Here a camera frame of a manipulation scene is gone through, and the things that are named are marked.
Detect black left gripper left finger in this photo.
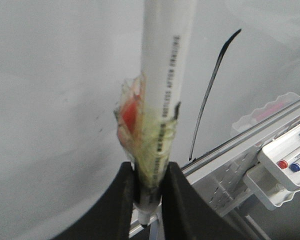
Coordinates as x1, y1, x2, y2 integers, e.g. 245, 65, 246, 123
54, 162, 135, 240

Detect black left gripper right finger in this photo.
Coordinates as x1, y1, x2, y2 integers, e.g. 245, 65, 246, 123
161, 162, 245, 240

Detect white black whiteboard marker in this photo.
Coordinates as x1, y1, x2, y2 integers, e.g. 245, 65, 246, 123
135, 0, 197, 226

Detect white whiteboard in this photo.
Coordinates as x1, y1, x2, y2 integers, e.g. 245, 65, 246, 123
0, 0, 300, 240

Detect white perforated pegboard panel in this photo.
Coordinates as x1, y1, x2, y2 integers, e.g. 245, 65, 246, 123
187, 147, 260, 217

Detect lower white plastic tray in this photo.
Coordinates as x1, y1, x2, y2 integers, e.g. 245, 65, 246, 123
243, 164, 300, 211

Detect red capped marker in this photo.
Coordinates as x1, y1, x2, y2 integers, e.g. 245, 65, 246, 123
277, 147, 300, 169

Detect white plastic marker tray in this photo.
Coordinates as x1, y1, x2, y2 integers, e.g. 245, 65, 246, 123
258, 124, 300, 191

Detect blue capped marker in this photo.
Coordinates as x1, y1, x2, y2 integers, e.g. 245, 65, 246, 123
289, 160, 300, 173

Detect white metal stand frame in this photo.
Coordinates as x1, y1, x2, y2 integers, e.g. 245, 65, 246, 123
128, 139, 300, 240

